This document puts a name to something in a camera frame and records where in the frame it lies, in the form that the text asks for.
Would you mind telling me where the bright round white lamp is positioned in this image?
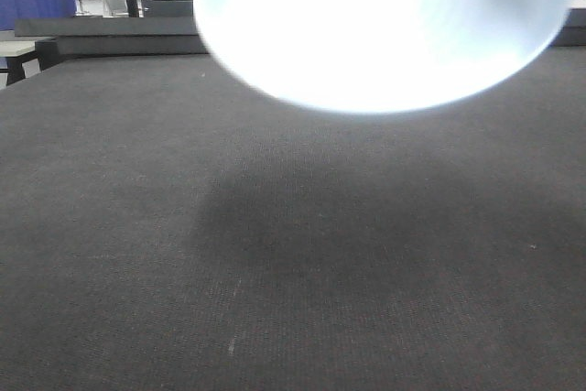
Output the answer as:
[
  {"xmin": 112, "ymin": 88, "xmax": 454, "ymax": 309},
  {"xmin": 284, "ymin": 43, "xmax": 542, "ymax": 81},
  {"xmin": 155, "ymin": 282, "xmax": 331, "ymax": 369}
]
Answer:
[{"xmin": 193, "ymin": 0, "xmax": 569, "ymax": 114}]

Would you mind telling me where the white top trestle table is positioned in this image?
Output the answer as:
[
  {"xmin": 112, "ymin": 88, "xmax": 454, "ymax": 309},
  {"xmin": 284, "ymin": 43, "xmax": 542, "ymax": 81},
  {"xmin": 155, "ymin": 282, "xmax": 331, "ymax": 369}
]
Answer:
[{"xmin": 1, "ymin": 38, "xmax": 56, "ymax": 86}]

